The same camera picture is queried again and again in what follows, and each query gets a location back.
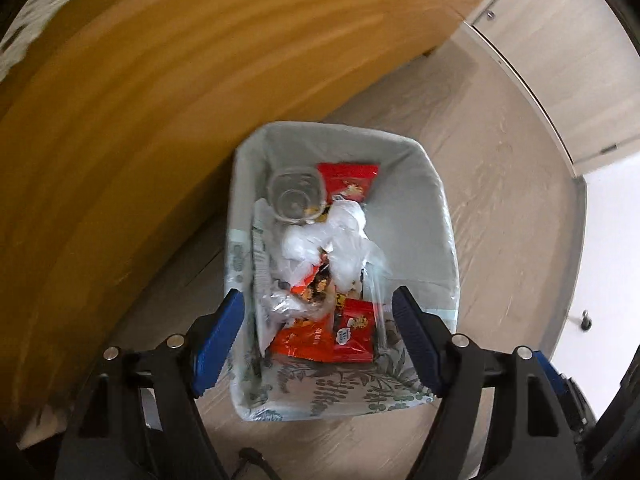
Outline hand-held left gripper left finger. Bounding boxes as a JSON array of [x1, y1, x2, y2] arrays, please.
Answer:
[[52, 289, 246, 480]]

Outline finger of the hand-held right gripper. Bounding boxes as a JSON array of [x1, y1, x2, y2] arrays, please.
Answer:
[[535, 349, 597, 429]]

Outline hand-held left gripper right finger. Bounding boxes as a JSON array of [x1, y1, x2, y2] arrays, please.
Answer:
[[391, 285, 586, 480]]

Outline red packet with white label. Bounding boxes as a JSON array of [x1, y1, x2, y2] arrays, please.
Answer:
[[330, 297, 378, 363]]

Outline clear plastic wrapper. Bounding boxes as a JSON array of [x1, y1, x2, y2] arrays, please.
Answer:
[[257, 250, 396, 356]]

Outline orange snack packet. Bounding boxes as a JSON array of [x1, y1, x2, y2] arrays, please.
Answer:
[[270, 317, 336, 361]]

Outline white plastic bag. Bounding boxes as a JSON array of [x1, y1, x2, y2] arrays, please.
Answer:
[[280, 201, 373, 291]]

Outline bin with leaf print liner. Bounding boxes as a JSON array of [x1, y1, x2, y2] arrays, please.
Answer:
[[224, 121, 460, 422]]

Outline clear plastic cup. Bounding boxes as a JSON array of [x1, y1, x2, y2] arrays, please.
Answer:
[[267, 167, 328, 225]]

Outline red snack packet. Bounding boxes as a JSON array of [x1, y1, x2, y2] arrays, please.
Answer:
[[316, 162, 379, 206]]

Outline white wardrobe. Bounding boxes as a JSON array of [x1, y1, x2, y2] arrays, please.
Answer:
[[460, 0, 640, 178]]

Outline wooden bed frame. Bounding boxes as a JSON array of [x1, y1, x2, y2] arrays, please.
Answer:
[[0, 0, 511, 441]]

